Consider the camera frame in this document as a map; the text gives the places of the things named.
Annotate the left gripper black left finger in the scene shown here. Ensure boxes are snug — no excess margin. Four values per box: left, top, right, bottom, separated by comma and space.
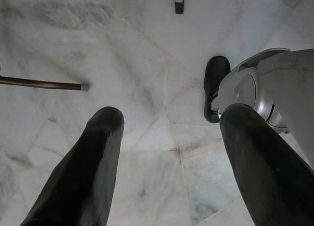
21, 106, 125, 226

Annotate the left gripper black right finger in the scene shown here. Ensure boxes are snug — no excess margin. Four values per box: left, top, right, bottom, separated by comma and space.
219, 103, 314, 226

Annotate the robot black left foot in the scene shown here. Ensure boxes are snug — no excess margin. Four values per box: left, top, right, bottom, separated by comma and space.
203, 55, 231, 124

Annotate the silver metal clothes rack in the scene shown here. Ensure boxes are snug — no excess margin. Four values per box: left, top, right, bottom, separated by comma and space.
174, 0, 185, 15

